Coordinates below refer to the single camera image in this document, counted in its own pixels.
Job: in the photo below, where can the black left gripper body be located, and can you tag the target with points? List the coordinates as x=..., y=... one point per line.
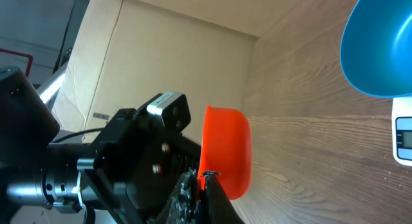
x=132, y=167

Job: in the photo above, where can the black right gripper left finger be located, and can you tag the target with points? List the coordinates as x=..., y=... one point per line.
x=180, y=205

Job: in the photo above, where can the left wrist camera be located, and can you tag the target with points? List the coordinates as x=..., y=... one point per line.
x=170, y=109

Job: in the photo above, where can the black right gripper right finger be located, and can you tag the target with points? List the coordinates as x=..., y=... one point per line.
x=217, y=208

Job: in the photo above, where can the red metal frame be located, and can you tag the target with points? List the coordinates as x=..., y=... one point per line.
x=20, y=56

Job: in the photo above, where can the orange plastic measuring scoop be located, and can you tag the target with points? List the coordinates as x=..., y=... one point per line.
x=226, y=148

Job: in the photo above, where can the blue bowl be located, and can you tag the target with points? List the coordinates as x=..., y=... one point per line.
x=375, y=50

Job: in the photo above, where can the white digital kitchen scale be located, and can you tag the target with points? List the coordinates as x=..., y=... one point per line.
x=401, y=130

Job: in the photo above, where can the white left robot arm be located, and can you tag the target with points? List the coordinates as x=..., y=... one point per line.
x=37, y=169

